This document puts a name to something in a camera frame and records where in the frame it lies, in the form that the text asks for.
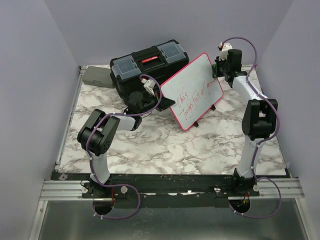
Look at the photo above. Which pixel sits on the green black whiteboard eraser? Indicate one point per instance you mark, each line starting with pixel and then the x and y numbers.
pixel 214 71

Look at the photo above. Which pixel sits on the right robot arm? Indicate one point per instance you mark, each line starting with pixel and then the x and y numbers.
pixel 259 120

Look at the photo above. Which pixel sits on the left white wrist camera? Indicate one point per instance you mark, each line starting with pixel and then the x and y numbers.
pixel 148 83

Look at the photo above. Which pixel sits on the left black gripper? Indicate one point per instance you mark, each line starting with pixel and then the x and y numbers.
pixel 165 103

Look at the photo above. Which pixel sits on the aluminium frame rail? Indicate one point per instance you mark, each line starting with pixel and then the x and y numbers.
pixel 57 190

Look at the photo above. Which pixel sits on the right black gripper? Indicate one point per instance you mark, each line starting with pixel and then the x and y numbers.
pixel 218 62

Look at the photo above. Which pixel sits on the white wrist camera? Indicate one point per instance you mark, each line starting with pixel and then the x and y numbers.
pixel 148 83
pixel 224 48

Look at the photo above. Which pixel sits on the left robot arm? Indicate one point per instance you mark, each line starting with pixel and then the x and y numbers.
pixel 98 132

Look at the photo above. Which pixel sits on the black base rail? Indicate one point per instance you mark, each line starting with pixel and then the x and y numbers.
pixel 158 190

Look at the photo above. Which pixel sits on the pink framed whiteboard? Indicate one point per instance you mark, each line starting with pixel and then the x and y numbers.
pixel 194 90

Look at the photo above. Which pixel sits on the black plastic toolbox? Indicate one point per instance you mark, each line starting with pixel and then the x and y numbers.
pixel 158 61

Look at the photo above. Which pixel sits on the grey plastic case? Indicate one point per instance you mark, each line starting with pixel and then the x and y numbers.
pixel 98 77

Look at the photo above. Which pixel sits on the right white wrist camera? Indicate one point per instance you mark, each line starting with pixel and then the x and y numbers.
pixel 224 48

